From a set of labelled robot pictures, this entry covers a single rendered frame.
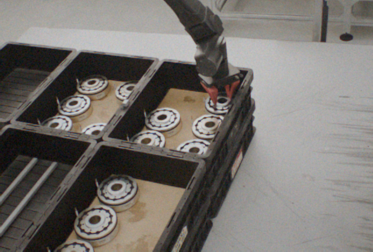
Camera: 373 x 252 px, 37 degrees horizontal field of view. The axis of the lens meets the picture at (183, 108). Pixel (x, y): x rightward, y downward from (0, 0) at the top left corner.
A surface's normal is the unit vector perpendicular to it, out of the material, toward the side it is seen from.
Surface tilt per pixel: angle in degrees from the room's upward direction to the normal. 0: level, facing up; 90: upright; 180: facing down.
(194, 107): 0
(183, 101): 0
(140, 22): 0
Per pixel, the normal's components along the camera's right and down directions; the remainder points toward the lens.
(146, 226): -0.12, -0.79
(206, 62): -0.31, 0.60
